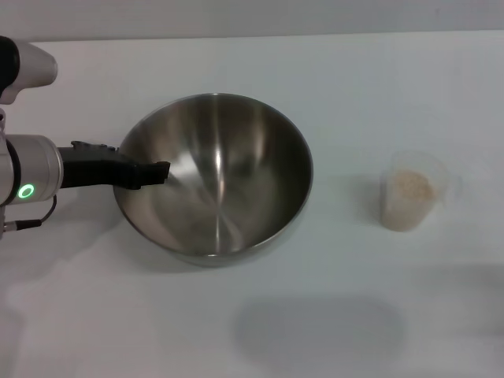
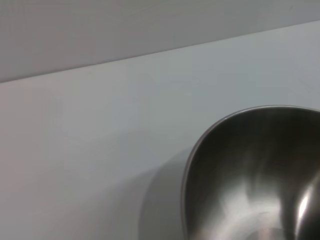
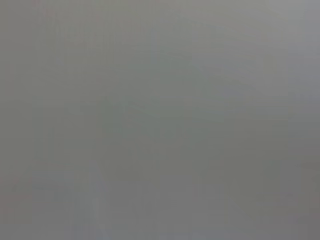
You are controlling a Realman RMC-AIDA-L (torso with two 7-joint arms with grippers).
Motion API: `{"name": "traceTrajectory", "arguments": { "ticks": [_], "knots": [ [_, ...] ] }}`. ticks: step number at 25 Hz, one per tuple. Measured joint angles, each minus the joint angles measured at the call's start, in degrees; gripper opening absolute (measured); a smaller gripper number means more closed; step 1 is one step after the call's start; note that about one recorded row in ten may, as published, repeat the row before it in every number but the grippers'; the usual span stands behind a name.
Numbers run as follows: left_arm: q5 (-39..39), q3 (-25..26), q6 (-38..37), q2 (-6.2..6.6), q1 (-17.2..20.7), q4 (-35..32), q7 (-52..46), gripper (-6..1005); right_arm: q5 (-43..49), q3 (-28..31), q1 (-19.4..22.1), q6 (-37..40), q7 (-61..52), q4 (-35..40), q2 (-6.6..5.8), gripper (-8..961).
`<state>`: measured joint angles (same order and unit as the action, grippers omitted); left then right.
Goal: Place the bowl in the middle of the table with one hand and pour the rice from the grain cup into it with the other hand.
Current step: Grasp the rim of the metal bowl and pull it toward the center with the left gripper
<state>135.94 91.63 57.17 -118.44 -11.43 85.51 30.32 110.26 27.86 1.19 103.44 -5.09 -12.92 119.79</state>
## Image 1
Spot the stainless steel mixing bowl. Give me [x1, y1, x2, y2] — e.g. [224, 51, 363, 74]
[112, 92, 314, 269]

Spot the white uncooked rice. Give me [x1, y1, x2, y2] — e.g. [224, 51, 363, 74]
[384, 169, 434, 232]

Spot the black cable silver connector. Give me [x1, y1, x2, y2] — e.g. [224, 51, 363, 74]
[2, 194, 58, 234]

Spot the clear plastic measuring cup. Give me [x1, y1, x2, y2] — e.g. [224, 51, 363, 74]
[380, 149, 462, 233]

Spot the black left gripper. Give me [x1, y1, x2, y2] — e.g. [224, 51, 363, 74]
[57, 140, 172, 191]

